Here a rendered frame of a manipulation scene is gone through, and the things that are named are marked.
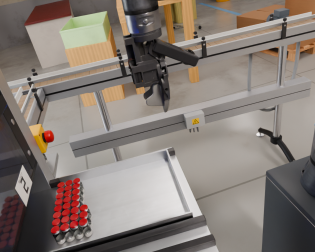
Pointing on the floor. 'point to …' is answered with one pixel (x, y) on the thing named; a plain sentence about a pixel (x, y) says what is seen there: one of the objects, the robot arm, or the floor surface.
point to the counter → (49, 31)
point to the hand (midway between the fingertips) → (167, 106)
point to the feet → (276, 142)
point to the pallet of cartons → (302, 7)
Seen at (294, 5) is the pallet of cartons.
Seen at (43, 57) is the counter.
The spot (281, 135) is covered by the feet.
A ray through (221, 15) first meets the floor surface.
